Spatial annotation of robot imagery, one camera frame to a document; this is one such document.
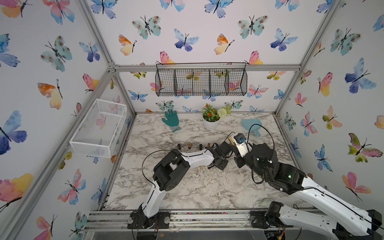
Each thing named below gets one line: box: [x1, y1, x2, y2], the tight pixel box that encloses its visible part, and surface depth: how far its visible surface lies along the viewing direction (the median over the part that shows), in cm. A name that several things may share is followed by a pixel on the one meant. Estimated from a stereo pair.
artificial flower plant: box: [202, 103, 232, 122], surface depth 101 cm
